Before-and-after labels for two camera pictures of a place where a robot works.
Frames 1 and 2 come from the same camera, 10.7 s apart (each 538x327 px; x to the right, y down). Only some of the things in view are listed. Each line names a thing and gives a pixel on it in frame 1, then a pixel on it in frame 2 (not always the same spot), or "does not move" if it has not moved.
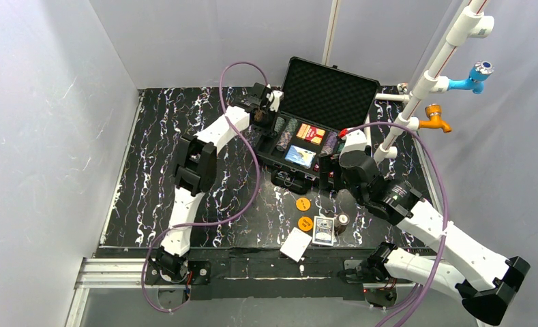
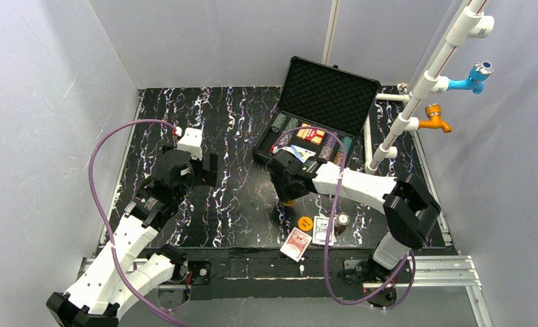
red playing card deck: [296, 244] does not move
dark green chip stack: [279, 124] does not move
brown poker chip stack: [341, 221] does not move
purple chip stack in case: [330, 143] does not move
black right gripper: [331, 163] to [277, 179]
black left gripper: [257, 105] to [207, 169]
